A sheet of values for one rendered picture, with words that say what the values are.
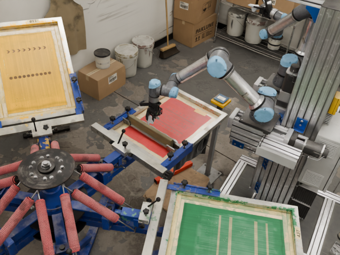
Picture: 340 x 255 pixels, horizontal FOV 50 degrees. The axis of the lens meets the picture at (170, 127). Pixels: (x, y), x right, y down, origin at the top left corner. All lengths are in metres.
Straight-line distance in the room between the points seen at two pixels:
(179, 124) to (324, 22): 1.26
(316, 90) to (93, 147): 2.44
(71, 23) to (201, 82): 1.87
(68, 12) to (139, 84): 1.33
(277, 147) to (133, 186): 1.65
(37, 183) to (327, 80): 1.77
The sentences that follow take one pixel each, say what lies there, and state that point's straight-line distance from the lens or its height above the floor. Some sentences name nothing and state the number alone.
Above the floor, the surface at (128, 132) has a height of 0.96.
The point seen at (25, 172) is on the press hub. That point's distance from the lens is 2.09.
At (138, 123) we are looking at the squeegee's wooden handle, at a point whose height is 1.05.
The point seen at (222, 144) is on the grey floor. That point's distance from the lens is 4.14.
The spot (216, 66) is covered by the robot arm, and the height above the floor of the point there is 1.70.
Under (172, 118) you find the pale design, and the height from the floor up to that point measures 0.96.
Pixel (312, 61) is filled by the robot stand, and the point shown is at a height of 1.70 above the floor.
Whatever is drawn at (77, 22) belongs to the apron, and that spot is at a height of 0.90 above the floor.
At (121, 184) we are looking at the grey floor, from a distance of 3.65.
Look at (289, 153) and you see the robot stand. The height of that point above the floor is 1.18.
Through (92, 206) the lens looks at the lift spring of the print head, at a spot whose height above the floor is 1.15.
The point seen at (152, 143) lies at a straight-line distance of 2.66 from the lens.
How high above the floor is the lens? 2.79
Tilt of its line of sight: 41 degrees down
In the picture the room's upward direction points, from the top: 4 degrees clockwise
